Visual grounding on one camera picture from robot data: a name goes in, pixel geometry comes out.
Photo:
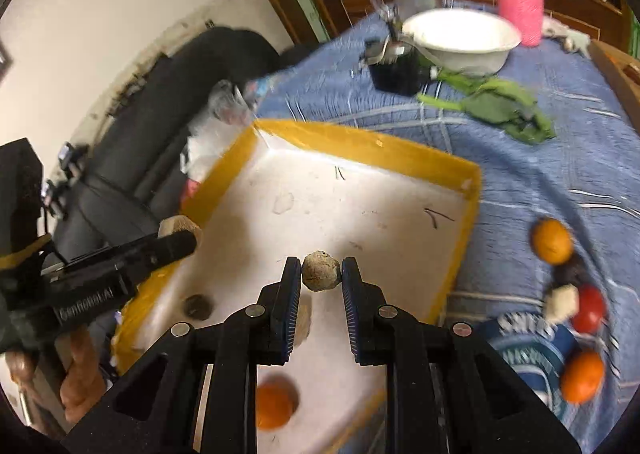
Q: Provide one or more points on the black cushion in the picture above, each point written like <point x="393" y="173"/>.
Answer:
<point x="150" y="99"/>

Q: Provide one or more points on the yellow box with white inside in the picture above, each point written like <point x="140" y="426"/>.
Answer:
<point x="360" y="204"/>

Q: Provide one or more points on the wooden board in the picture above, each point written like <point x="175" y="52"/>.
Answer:
<point x="617" y="72"/>

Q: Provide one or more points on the white plastic bag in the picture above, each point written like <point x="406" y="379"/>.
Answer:
<point x="210" y="149"/>

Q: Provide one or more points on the white bowl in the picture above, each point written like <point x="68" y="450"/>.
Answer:
<point x="462" y="42"/>

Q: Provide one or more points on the white fruit chunk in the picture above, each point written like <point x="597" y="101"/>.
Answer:
<point x="562" y="304"/>

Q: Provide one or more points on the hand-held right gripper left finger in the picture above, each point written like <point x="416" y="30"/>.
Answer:
<point x="292" y="294"/>

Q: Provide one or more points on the red tomato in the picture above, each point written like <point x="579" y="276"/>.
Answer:
<point x="591" y="309"/>

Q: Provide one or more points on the person's left hand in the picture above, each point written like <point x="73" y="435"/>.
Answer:
<point x="80" y="374"/>

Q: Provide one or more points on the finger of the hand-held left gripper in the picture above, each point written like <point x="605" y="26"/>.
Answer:
<point x="160" y="249"/>

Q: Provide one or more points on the orange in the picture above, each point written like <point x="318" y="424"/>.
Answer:
<point x="582" y="376"/>
<point x="274" y="404"/>
<point x="552" y="240"/>

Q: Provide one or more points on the dark brown round fruit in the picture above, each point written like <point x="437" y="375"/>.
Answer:
<point x="198" y="306"/>

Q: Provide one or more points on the beige round fruit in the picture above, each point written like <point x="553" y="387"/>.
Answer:
<point x="321" y="270"/>

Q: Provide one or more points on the beige fruit chunk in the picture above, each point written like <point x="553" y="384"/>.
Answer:
<point x="175" y="225"/>

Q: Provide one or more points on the clear plastic bag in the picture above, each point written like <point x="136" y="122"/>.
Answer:
<point x="230" y="97"/>

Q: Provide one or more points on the black container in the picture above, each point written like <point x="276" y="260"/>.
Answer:
<point x="397" y="69"/>

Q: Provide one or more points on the white plastic object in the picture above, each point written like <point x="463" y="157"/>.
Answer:
<point x="570" y="34"/>

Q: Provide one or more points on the dark purple fruit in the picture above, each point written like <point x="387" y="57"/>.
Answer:
<point x="574" y="273"/>

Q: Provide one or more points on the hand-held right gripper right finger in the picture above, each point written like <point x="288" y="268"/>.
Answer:
<point x="350" y="299"/>

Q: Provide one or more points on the blue plaid blanket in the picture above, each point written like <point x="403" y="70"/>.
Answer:
<point x="550" y="174"/>

